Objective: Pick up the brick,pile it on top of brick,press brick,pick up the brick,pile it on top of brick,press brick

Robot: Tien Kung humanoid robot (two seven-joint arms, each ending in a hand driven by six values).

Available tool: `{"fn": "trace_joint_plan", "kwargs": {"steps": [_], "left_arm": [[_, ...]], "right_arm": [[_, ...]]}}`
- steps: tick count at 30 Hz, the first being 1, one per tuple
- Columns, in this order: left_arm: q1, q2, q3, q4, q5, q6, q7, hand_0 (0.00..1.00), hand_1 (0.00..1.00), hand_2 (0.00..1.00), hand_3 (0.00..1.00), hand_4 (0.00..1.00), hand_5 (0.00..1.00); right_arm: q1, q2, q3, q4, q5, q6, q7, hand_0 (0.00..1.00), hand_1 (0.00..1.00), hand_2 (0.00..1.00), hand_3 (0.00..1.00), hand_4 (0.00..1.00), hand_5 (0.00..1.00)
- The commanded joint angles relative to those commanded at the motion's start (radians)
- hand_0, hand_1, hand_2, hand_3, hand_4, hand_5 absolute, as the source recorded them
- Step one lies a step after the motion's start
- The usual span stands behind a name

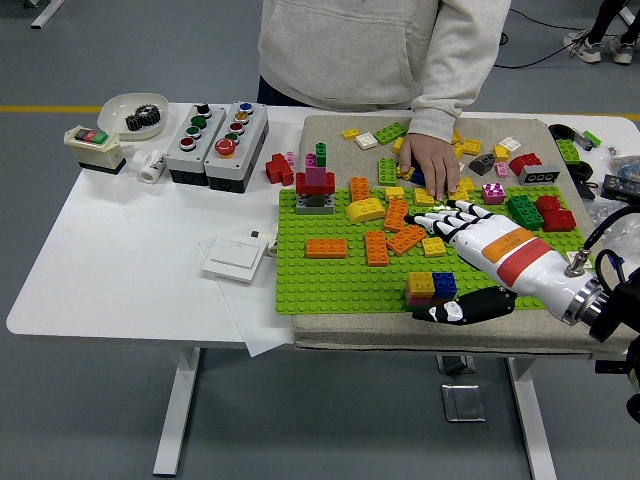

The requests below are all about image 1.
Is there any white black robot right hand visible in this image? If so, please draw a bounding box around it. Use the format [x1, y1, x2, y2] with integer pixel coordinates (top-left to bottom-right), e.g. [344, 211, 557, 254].
[403, 199, 599, 327]

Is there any person's left hand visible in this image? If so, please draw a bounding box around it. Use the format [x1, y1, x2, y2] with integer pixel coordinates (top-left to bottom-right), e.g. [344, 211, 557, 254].
[397, 132, 462, 201]

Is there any lime green toy brick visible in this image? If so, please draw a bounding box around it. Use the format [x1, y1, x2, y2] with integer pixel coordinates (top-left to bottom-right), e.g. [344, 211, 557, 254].
[373, 122, 408, 146]
[377, 157, 400, 187]
[555, 138, 584, 165]

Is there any dark grey sloped toy brick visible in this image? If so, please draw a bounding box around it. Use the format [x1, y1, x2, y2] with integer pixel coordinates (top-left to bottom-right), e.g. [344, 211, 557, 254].
[469, 153, 499, 176]

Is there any orange long toy brick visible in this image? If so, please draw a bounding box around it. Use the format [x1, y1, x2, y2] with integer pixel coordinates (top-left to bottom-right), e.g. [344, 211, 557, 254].
[383, 198, 410, 233]
[385, 223, 428, 256]
[349, 176, 372, 203]
[304, 237, 349, 260]
[364, 230, 390, 267]

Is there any yellow curved toy brick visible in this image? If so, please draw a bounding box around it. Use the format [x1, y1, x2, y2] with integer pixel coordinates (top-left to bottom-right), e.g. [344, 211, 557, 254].
[346, 197, 387, 225]

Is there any long grey toy brick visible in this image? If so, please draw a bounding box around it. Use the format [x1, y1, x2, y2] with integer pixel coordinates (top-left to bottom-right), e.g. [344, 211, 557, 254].
[519, 164, 562, 187]

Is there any red arch toy brick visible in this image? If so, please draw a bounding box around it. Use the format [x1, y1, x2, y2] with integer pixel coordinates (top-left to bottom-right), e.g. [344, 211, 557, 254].
[508, 152, 543, 177]

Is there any tall pink toy brick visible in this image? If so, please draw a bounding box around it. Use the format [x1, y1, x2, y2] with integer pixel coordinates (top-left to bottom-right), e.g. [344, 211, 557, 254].
[305, 152, 329, 186]

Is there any wide red toy brick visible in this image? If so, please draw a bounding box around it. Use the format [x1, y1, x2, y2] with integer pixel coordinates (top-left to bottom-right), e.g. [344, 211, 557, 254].
[295, 171, 337, 196]

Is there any red toy brick cluster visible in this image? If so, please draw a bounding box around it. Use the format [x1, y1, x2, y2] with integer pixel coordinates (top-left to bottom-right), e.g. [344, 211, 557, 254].
[264, 152, 296, 186]

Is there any clear plastic bag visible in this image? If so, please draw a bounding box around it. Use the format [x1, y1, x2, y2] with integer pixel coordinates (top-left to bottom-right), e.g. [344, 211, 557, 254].
[584, 199, 640, 239]

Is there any grey-brown mat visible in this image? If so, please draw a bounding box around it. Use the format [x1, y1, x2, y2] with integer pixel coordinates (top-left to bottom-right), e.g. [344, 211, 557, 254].
[292, 114, 640, 355]

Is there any silver floor socket plate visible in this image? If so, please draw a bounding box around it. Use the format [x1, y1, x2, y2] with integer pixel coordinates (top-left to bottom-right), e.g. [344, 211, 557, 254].
[436, 353, 477, 375]
[440, 383, 487, 424]

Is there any black circuit module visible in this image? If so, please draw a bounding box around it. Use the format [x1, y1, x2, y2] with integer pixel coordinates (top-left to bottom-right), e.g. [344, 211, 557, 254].
[599, 173, 640, 204]

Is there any silver black green small tool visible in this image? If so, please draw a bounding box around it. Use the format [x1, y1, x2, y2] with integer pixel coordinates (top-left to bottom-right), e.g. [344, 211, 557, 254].
[572, 128, 604, 152]

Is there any person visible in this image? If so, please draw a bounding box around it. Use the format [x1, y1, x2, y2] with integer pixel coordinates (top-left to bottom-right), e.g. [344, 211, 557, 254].
[257, 0, 514, 112]
[563, 0, 640, 66]

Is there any clear bag of parts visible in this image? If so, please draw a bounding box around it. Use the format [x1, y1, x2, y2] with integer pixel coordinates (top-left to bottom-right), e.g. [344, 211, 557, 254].
[612, 153, 640, 177]

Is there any lime green studded baseplate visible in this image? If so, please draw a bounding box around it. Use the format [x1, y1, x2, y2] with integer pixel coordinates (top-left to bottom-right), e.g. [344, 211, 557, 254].
[275, 185, 599, 315]

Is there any white table leg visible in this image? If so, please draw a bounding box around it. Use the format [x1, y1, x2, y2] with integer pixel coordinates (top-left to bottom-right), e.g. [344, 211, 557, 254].
[505, 357, 559, 480]
[152, 346, 204, 476]

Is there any grey emergency stop control box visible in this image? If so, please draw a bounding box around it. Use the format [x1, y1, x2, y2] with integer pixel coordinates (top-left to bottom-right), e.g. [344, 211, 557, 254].
[203, 101, 270, 193]

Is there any white paper sheet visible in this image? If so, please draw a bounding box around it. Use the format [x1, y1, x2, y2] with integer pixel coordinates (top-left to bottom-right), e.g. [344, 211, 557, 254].
[198, 227, 296, 358]

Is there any grey four-button control box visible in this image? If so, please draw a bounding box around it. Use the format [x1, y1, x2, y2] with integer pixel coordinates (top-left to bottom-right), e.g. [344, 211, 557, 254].
[164, 103, 228, 187]

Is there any white pipe tee fitting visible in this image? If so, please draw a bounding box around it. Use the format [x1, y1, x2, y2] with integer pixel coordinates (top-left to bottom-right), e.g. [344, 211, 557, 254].
[129, 147, 168, 183]

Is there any white plastic tray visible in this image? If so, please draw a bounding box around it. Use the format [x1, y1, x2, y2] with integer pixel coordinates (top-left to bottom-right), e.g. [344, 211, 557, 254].
[96, 92, 169, 142]

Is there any black floor cable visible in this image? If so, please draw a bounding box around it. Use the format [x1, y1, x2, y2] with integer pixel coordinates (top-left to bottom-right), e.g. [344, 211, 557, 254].
[499, 7, 591, 70]

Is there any white wall switch panel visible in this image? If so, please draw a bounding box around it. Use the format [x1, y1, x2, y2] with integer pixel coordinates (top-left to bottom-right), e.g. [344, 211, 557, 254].
[202, 237, 266, 285]

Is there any cream red-green switch box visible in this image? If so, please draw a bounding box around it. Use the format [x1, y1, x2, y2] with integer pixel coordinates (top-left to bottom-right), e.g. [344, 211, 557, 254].
[63, 124, 128, 175]

